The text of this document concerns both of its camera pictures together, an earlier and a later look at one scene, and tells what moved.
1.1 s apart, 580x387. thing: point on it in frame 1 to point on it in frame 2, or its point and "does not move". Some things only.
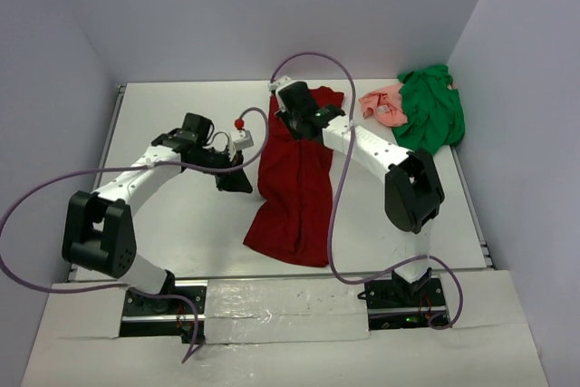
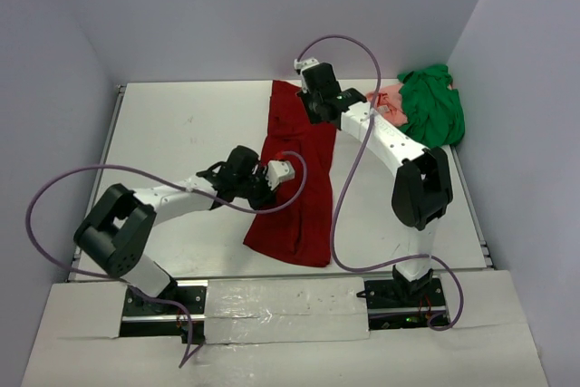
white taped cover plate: x=260 y=311 does not move
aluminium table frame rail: x=489 y=262 does not move
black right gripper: x=285 y=114 to x=305 y=97
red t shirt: x=295 y=178 does not move
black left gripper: x=236 y=182 to x=267 y=196
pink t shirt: x=385 y=107 does not move
